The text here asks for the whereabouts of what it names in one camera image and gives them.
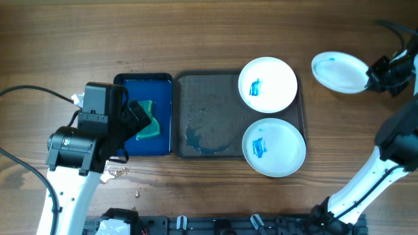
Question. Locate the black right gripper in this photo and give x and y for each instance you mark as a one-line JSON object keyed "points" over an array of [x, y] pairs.
{"points": [[376, 70]]}

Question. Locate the dark brown serving tray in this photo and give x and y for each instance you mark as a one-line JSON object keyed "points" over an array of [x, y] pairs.
{"points": [[210, 117]]}

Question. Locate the white plate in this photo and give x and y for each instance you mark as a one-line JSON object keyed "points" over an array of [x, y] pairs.
{"points": [[267, 85], [340, 72], [273, 147]]}

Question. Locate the green yellow sponge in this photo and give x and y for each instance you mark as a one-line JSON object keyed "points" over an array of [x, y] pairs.
{"points": [[153, 129]]}

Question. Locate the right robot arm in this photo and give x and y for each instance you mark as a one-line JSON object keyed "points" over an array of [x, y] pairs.
{"points": [[395, 145]]}

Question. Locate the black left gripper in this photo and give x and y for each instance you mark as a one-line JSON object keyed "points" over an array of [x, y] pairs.
{"points": [[134, 125]]}

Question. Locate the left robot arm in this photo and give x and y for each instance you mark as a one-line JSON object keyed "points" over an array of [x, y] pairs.
{"points": [[77, 156]]}

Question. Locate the black tray with blue water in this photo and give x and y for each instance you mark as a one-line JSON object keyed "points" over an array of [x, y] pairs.
{"points": [[158, 88]]}

